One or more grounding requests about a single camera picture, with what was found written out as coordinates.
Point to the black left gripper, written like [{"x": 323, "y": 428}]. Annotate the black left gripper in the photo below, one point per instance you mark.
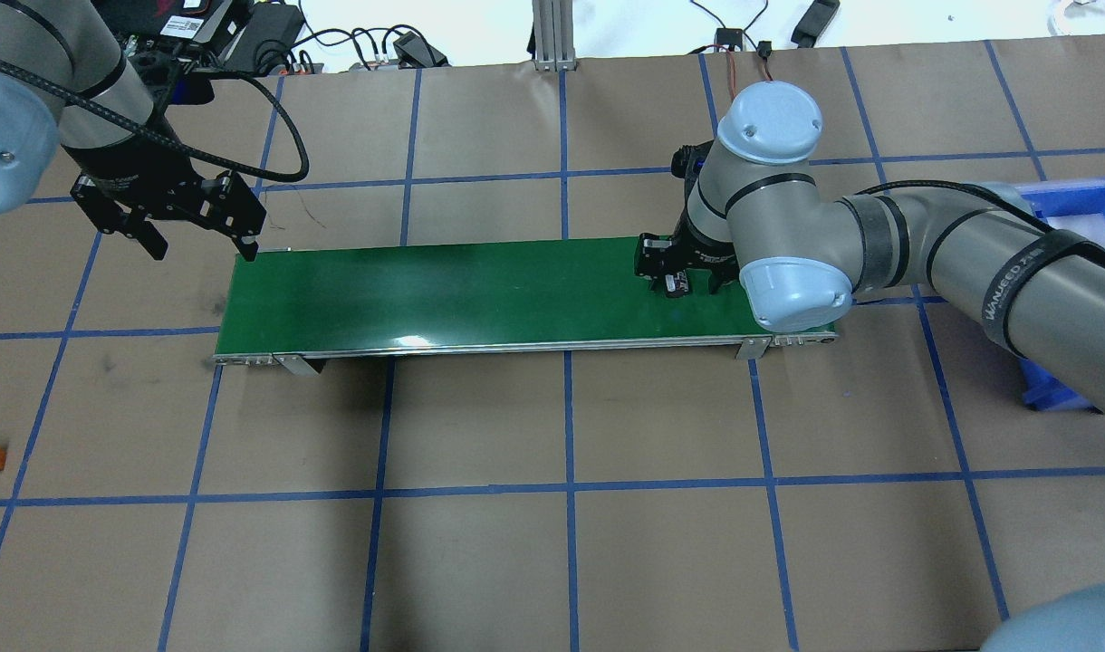
[{"x": 120, "y": 172}]

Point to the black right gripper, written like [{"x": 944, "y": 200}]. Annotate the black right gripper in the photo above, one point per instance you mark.
[{"x": 697, "y": 254}]

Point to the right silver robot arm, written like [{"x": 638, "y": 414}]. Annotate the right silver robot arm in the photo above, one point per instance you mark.
[{"x": 753, "y": 215}]

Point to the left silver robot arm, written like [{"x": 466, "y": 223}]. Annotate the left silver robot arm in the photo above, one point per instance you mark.
[{"x": 65, "y": 83}]

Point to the green conveyor belt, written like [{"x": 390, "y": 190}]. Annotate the green conveyor belt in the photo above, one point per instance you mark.
[{"x": 297, "y": 309}]

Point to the black power adapter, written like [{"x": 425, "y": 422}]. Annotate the black power adapter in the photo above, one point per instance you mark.
[{"x": 270, "y": 33}]

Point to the blue plastic bin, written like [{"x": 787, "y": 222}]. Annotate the blue plastic bin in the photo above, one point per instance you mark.
[{"x": 1058, "y": 319}]

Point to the aluminium frame post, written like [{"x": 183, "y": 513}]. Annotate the aluminium frame post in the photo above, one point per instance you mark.
[{"x": 552, "y": 30}]

